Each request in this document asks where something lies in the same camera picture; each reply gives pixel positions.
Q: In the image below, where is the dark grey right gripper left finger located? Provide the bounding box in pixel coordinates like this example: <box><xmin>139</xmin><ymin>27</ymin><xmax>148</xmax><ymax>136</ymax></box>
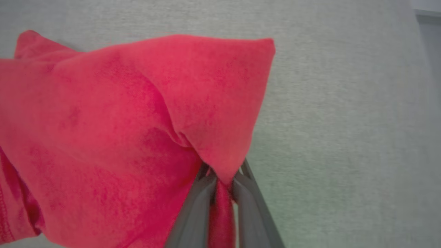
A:
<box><xmin>165</xmin><ymin>163</ymin><xmax>218</xmax><ymax>248</ymax></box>

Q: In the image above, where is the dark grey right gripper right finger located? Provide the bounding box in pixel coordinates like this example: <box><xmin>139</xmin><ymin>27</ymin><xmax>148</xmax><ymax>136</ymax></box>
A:
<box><xmin>232</xmin><ymin>158</ymin><xmax>286</xmax><ymax>248</ymax></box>

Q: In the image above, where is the red and white garment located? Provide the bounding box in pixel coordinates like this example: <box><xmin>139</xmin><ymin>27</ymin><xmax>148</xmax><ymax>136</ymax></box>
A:
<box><xmin>0</xmin><ymin>30</ymin><xmax>276</xmax><ymax>248</ymax></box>

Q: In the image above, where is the grey fabric sofa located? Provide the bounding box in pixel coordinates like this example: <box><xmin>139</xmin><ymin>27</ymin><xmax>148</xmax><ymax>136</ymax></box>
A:
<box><xmin>0</xmin><ymin>0</ymin><xmax>441</xmax><ymax>248</ymax></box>

